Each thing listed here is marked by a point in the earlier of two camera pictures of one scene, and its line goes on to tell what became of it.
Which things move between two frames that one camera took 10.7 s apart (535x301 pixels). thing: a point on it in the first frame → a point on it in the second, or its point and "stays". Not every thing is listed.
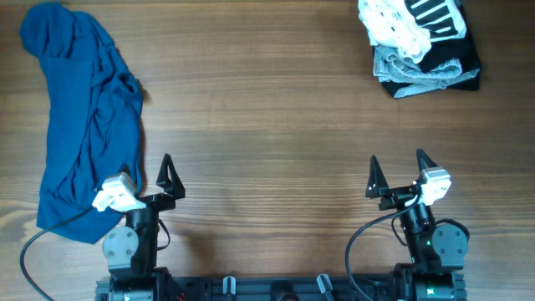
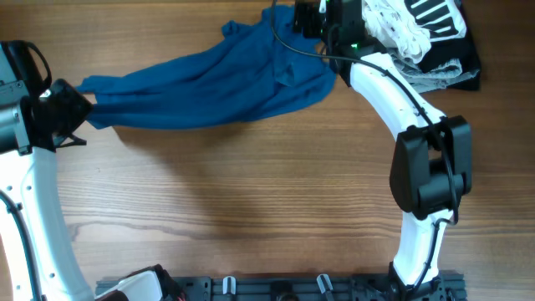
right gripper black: (398, 192) → (304, 17)
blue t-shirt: (91, 112) → (257, 69)
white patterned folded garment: (389, 23) stays
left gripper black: (174, 186) → (66, 93)
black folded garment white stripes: (444, 23) stays
